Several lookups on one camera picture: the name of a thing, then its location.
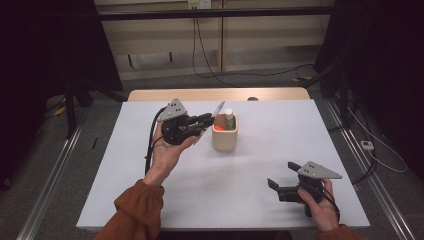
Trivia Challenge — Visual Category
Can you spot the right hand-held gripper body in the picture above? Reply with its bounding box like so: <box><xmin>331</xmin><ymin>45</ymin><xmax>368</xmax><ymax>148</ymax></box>
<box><xmin>277</xmin><ymin>160</ymin><xmax>344</xmax><ymax>218</ymax></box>

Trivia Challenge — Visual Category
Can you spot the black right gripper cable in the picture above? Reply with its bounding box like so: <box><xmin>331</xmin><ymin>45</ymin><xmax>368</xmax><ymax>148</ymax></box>
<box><xmin>308</xmin><ymin>181</ymin><xmax>342</xmax><ymax>224</ymax></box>

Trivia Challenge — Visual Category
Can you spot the black horizontal metal bar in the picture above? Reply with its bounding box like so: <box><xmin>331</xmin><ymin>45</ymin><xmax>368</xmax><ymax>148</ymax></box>
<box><xmin>98</xmin><ymin>5</ymin><xmax>334</xmax><ymax>22</ymax></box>

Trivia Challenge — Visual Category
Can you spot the white wall socket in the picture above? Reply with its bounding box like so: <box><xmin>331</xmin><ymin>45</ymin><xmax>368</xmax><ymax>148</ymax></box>
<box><xmin>187</xmin><ymin>0</ymin><xmax>213</xmax><ymax>10</ymax></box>

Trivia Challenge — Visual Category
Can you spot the black hanging cable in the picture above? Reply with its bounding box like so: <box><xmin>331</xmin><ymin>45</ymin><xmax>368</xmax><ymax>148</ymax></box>
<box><xmin>191</xmin><ymin>17</ymin><xmax>315</xmax><ymax>80</ymax></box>
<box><xmin>195</xmin><ymin>18</ymin><xmax>239</xmax><ymax>89</ymax></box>

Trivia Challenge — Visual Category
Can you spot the silver white pen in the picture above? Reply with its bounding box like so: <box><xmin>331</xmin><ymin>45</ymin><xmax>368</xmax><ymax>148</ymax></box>
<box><xmin>196</xmin><ymin>100</ymin><xmax>226</xmax><ymax>143</ymax></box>

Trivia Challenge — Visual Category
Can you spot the white green glue stick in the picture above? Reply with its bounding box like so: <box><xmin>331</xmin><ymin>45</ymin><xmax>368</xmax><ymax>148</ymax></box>
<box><xmin>223</xmin><ymin>107</ymin><xmax>236</xmax><ymax>131</ymax></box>

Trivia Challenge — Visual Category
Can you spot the beige square pen holder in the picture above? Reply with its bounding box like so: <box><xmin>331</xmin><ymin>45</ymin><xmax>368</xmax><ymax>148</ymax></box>
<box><xmin>211</xmin><ymin>112</ymin><xmax>239</xmax><ymax>154</ymax></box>

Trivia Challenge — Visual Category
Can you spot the beige wooden cabinet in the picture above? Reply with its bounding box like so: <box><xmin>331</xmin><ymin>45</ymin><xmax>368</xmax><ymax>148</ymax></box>
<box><xmin>93</xmin><ymin>0</ymin><xmax>334</xmax><ymax>81</ymax></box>

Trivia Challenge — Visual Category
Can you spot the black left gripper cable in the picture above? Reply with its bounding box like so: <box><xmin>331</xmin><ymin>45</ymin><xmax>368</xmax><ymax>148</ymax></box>
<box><xmin>144</xmin><ymin>106</ymin><xmax>168</xmax><ymax>176</ymax></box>

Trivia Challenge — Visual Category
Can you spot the black floor cable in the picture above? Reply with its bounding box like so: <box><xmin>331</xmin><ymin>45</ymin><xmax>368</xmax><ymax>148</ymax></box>
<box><xmin>352</xmin><ymin>146</ymin><xmax>378</xmax><ymax>186</ymax></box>

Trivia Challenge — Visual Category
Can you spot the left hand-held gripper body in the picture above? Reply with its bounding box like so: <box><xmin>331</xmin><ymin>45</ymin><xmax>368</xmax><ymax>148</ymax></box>
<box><xmin>157</xmin><ymin>97</ymin><xmax>201</xmax><ymax>146</ymax></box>

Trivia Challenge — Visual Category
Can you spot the person's right hand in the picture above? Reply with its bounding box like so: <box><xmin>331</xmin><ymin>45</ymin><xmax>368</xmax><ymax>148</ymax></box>
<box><xmin>297</xmin><ymin>179</ymin><xmax>341</xmax><ymax>233</ymax></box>

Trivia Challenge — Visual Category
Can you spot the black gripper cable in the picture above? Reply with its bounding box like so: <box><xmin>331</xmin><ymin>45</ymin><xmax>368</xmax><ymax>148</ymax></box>
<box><xmin>308</xmin><ymin>181</ymin><xmax>342</xmax><ymax>224</ymax></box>
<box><xmin>144</xmin><ymin>106</ymin><xmax>168</xmax><ymax>176</ymax></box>

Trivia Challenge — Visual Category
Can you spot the black curtain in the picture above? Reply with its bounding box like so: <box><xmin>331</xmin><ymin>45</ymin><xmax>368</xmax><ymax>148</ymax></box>
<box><xmin>313</xmin><ymin>0</ymin><xmax>424</xmax><ymax>171</ymax></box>
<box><xmin>0</xmin><ymin>0</ymin><xmax>124</xmax><ymax>191</ymax></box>

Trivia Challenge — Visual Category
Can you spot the white floor cable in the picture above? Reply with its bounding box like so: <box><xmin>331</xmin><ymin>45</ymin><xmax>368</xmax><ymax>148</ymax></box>
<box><xmin>348</xmin><ymin>108</ymin><xmax>408</xmax><ymax>174</ymax></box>

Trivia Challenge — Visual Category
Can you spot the person's left hand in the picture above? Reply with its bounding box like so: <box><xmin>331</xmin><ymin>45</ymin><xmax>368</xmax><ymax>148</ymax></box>
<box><xmin>143</xmin><ymin>121</ymin><xmax>201</xmax><ymax>188</ymax></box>

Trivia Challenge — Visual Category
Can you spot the black metal stand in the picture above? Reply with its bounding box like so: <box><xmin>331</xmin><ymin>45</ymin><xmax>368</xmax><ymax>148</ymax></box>
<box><xmin>63</xmin><ymin>79</ymin><xmax>94</xmax><ymax>140</ymax></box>
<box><xmin>311</xmin><ymin>59</ymin><xmax>354</xmax><ymax>131</ymax></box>

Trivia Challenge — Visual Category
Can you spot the metal floor rail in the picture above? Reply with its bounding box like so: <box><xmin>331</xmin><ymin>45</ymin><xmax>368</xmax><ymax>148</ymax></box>
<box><xmin>16</xmin><ymin>119</ymin><xmax>84</xmax><ymax>240</ymax></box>
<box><xmin>324</xmin><ymin>99</ymin><xmax>416</xmax><ymax>240</ymax></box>

